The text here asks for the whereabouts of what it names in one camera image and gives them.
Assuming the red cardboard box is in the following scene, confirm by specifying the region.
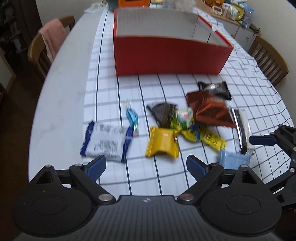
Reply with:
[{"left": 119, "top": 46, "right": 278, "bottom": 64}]
[{"left": 113, "top": 8, "right": 233, "bottom": 76}]

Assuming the wooden chair right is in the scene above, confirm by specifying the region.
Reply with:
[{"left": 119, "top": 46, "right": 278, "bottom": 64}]
[{"left": 248, "top": 36, "right": 289, "bottom": 87}]

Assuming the wooden chair left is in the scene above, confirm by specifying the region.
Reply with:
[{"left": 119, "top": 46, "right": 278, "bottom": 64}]
[{"left": 28, "top": 15, "right": 75, "bottom": 80}]

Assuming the plastic water bottle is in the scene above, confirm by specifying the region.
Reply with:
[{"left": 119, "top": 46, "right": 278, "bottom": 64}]
[{"left": 241, "top": 6, "right": 254, "bottom": 28}]

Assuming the pink towel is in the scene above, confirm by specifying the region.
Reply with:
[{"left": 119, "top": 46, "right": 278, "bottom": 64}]
[{"left": 38, "top": 18, "right": 67, "bottom": 63}]

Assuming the white side cabinet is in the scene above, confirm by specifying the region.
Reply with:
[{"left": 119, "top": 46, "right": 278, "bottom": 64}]
[{"left": 196, "top": 1, "right": 260, "bottom": 52}]

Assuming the white blue snack packet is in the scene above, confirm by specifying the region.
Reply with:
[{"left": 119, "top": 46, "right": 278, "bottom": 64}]
[{"left": 80, "top": 121, "right": 133, "bottom": 163}]

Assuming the yellow long snack packet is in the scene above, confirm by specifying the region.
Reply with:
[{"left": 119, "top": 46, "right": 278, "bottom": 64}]
[{"left": 181, "top": 122, "right": 226, "bottom": 151}]

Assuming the paper packet on table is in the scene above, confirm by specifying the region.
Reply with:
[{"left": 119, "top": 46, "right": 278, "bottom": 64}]
[{"left": 84, "top": 1, "right": 106, "bottom": 14}]

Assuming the wooden chair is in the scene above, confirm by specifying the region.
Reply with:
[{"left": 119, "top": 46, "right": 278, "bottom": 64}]
[
  {"left": 248, "top": 36, "right": 289, "bottom": 87},
  {"left": 28, "top": 15, "right": 75, "bottom": 80}
]

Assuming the white kitchen timer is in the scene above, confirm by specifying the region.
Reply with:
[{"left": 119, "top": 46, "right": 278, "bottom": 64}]
[{"left": 212, "top": 6, "right": 223, "bottom": 16}]

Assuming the silver foil snack packet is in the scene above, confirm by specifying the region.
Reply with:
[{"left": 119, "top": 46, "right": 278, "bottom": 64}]
[{"left": 229, "top": 108, "right": 255, "bottom": 156}]

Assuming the clear plastic bag of snacks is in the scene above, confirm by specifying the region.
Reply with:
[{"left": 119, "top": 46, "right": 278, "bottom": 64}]
[{"left": 163, "top": 0, "right": 196, "bottom": 12}]

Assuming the light blue snack packet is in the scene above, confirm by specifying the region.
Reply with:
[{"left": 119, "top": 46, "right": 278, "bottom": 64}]
[{"left": 219, "top": 149, "right": 250, "bottom": 170}]

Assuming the green orange tissue box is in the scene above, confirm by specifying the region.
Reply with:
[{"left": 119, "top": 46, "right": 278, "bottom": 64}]
[{"left": 107, "top": 0, "right": 151, "bottom": 9}]

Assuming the green white round snack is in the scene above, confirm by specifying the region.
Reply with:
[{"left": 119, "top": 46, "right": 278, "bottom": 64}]
[{"left": 170, "top": 108, "right": 194, "bottom": 130}]

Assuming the brown Oreo packet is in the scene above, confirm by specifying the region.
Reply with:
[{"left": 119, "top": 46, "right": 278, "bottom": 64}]
[{"left": 186, "top": 91, "right": 236, "bottom": 128}]

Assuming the dark brown snack packet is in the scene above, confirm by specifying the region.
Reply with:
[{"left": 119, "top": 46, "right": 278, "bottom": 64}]
[{"left": 146, "top": 102, "right": 177, "bottom": 128}]

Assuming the blue foil candy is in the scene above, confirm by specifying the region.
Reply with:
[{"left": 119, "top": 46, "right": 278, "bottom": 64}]
[{"left": 125, "top": 101, "right": 139, "bottom": 136}]

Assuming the black gold snack packet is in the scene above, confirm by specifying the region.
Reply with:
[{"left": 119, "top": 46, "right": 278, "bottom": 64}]
[{"left": 198, "top": 81, "right": 232, "bottom": 101}]

